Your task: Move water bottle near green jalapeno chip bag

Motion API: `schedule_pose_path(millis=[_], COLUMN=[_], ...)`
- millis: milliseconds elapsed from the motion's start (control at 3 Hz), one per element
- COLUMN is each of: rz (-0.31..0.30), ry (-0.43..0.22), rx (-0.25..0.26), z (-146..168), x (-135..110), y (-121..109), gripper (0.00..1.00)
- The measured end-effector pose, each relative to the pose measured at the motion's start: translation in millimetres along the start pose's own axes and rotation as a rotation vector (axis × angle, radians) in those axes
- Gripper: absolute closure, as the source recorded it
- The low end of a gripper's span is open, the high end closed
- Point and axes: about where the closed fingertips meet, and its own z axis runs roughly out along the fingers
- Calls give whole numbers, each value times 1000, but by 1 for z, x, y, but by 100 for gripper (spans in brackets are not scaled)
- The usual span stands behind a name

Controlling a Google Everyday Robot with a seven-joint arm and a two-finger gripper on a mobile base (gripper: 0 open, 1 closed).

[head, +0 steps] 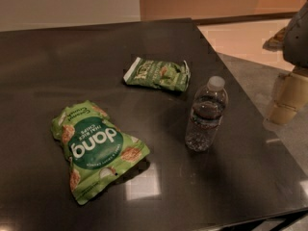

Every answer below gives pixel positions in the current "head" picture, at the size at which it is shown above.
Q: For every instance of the clear plastic water bottle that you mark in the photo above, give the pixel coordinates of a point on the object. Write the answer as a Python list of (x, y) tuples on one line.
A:
[(206, 114)]

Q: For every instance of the green jalapeno chip bag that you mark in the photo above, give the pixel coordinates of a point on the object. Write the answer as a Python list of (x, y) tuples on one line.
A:
[(160, 75)]

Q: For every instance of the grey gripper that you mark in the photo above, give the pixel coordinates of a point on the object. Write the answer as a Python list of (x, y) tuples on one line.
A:
[(296, 38)]

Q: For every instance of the green dang rice chips bag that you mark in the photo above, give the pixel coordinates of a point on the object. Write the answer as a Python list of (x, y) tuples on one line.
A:
[(97, 151)]

